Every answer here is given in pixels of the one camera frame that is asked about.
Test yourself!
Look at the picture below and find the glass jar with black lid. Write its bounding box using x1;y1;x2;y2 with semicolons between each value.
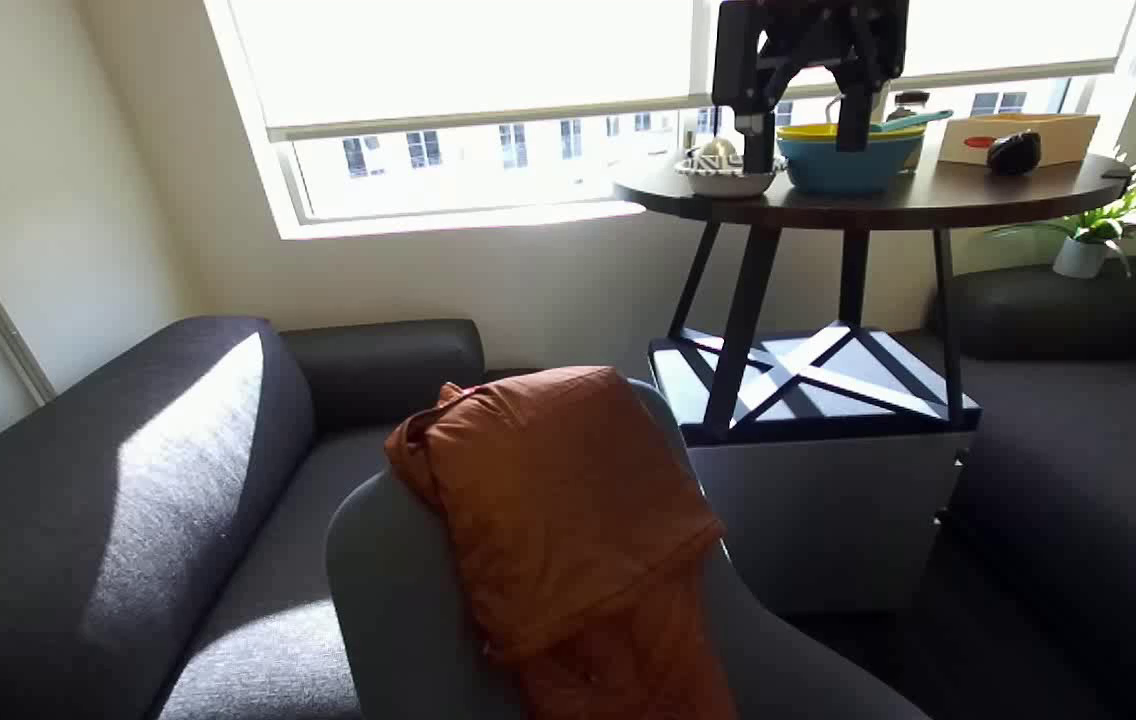
887;93;928;121

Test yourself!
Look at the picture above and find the white wooden box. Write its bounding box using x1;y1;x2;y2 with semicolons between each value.
936;112;1102;174

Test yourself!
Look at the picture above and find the round dark wooden table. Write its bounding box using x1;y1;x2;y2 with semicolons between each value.
618;157;1126;446

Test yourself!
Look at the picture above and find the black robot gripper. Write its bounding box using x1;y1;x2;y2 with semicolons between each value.
713;0;909;174

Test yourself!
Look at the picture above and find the grey armchair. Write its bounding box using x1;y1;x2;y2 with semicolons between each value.
327;366;922;720

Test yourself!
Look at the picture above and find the blue bowl with yellow rim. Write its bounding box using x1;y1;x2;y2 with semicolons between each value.
780;125;922;195

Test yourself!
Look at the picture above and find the dark grey sofa right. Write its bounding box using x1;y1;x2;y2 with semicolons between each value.
951;262;1136;720

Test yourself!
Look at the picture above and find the dark grey sofa left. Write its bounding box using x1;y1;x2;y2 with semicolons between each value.
0;317;484;720

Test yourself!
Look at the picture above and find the white woven basket dish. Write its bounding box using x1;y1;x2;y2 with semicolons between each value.
676;141;777;195

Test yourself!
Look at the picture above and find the dark grey sofa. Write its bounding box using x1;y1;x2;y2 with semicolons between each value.
951;262;1136;720
0;317;484;720

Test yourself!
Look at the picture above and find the orange cloth on chair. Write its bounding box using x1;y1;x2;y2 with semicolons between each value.
385;366;736;720

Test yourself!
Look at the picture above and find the black rounded object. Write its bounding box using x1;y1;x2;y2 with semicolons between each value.
982;131;1040;175

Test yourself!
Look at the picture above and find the potted green plant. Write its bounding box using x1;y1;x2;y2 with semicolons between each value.
1051;166;1136;280

